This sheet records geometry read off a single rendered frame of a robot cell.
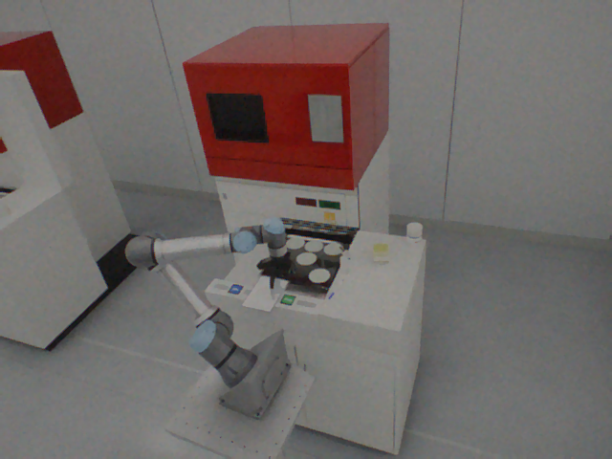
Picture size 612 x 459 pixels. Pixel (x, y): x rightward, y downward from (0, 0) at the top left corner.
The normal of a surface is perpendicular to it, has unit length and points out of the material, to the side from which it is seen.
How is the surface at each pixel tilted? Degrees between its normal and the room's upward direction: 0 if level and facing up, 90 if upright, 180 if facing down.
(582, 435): 0
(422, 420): 0
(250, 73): 90
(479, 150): 90
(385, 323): 0
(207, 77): 90
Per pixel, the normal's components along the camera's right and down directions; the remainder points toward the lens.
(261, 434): -0.10, -0.82
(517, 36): -0.36, 0.56
